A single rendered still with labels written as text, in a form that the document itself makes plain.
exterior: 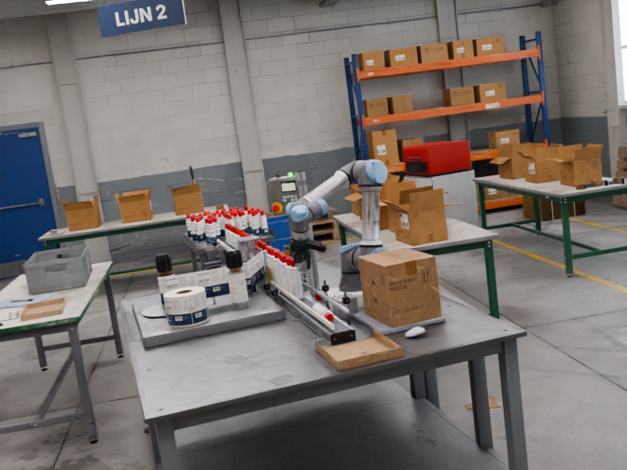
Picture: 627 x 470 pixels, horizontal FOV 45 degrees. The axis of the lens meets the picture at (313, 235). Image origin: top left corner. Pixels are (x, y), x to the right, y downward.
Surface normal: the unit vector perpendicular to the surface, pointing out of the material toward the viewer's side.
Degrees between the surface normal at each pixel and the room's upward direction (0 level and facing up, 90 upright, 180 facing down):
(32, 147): 90
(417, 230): 90
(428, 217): 91
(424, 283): 90
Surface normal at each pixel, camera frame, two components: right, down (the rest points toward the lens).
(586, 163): 0.07, 0.11
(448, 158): 0.34, 0.11
